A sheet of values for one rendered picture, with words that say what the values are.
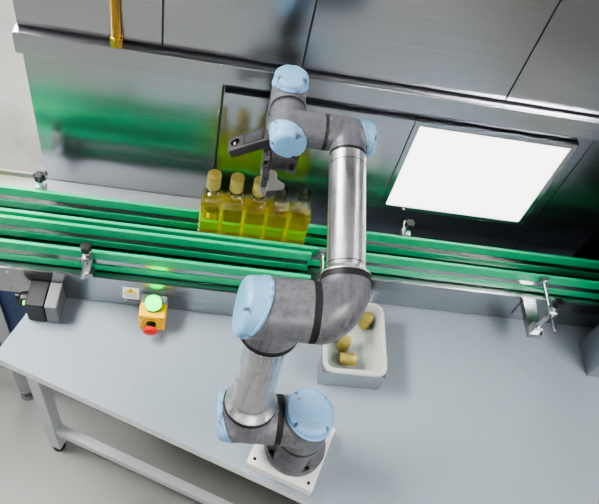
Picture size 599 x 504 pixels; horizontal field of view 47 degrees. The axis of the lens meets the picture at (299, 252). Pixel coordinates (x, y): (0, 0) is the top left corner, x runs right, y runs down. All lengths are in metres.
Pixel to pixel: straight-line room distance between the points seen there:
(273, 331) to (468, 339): 0.99
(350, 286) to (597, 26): 0.82
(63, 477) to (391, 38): 1.78
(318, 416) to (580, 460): 0.82
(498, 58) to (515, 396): 0.95
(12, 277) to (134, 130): 0.50
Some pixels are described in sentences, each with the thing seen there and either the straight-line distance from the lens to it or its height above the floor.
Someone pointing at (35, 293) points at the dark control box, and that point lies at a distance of 1.89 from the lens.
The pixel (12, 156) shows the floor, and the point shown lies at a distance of 3.33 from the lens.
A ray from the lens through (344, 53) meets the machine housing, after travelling 1.61.
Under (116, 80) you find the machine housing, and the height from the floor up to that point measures 1.28.
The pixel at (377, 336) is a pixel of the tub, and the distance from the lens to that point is 1.92.
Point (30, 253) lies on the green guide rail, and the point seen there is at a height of 0.92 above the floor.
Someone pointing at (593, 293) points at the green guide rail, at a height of 0.91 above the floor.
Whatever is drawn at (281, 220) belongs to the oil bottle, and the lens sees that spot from 1.77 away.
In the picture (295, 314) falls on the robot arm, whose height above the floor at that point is 1.42.
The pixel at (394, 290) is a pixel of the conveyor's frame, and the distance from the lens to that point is 1.99.
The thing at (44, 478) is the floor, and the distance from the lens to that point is 2.57.
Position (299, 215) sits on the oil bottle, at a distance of 1.75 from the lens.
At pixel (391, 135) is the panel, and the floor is 1.26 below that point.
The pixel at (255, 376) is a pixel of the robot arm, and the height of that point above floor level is 1.20.
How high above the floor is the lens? 2.43
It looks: 54 degrees down
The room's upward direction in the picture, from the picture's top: 17 degrees clockwise
